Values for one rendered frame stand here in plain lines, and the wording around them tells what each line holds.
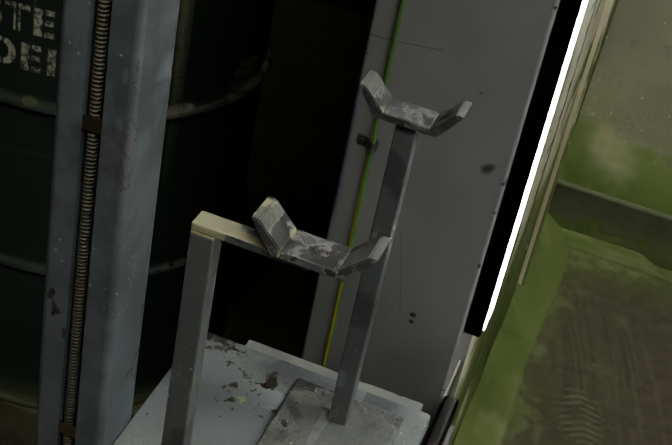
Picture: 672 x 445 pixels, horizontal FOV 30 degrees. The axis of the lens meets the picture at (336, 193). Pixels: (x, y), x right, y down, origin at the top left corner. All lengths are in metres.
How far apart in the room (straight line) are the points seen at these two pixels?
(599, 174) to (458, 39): 1.55
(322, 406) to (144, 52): 0.40
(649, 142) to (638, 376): 0.56
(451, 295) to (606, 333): 1.19
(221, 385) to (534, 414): 1.30
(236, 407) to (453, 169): 0.40
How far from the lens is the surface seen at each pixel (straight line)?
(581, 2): 1.26
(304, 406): 1.09
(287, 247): 0.74
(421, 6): 1.28
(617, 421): 2.40
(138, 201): 0.90
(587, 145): 2.81
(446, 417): 1.49
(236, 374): 1.12
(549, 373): 2.44
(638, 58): 2.84
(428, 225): 1.39
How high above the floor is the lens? 1.52
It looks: 32 degrees down
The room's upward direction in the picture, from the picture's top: 12 degrees clockwise
